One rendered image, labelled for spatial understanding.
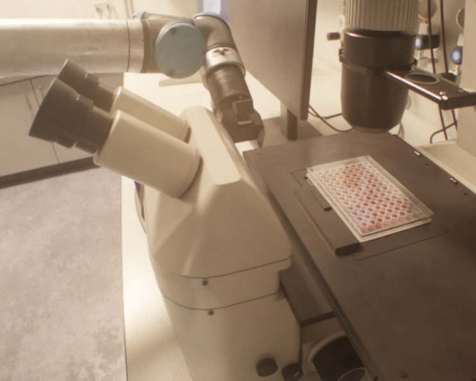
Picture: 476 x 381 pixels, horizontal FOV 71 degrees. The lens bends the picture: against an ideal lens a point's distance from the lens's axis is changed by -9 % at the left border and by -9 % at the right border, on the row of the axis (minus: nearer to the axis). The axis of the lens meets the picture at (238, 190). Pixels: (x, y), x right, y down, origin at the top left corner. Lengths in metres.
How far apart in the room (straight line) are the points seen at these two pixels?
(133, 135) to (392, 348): 0.25
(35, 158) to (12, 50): 2.09
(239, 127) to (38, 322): 1.33
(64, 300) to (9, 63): 1.31
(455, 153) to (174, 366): 0.48
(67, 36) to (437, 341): 0.57
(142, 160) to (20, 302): 1.62
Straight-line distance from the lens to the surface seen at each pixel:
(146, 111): 0.34
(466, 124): 0.53
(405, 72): 0.34
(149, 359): 0.54
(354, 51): 0.35
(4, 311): 1.88
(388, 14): 0.34
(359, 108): 0.37
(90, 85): 0.34
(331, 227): 0.36
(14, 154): 2.68
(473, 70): 0.49
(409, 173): 0.48
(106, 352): 1.51
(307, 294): 0.34
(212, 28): 0.78
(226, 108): 0.67
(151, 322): 0.57
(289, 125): 0.94
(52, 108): 0.27
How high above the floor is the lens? 1.20
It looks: 35 degrees down
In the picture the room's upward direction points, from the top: 5 degrees counter-clockwise
